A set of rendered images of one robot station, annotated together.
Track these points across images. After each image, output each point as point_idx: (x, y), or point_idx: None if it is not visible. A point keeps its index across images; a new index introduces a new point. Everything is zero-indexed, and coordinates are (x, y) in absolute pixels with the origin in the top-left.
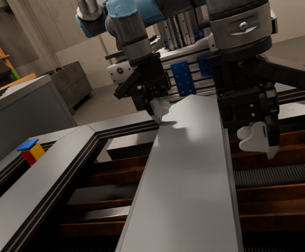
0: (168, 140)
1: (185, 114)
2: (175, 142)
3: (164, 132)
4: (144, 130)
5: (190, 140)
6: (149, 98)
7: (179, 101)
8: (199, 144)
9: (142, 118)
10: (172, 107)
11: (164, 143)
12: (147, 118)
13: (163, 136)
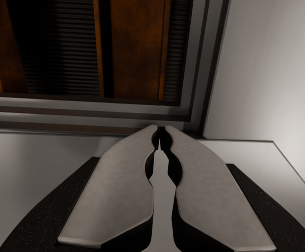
0: (4, 178)
1: (170, 217)
2: None
3: (60, 159)
4: (190, 19)
5: (3, 227)
6: (210, 247)
7: None
8: None
9: (281, 11)
10: (271, 174)
11: None
12: (246, 52)
13: (31, 158)
